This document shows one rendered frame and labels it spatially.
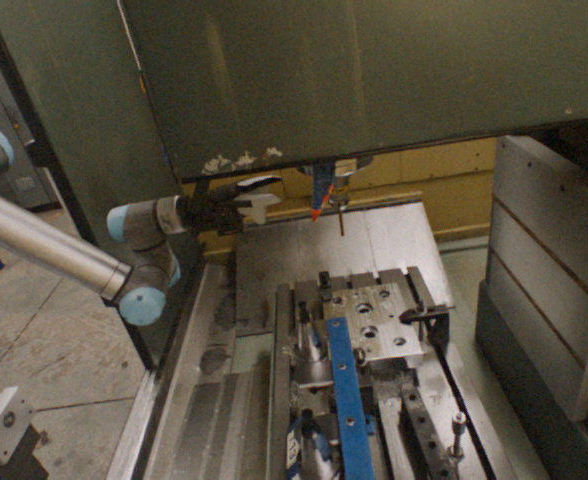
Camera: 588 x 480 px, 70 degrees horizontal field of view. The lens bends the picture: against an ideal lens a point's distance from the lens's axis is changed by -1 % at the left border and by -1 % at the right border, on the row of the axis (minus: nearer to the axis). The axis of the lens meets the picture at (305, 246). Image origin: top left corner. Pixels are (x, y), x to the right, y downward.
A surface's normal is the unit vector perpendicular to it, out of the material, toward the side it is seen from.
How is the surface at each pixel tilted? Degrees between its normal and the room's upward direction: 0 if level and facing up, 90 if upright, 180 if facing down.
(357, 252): 24
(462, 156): 90
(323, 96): 90
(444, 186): 90
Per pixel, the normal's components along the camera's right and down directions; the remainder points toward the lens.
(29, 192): 0.33, 0.46
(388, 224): -0.11, -0.56
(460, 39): 0.04, 0.51
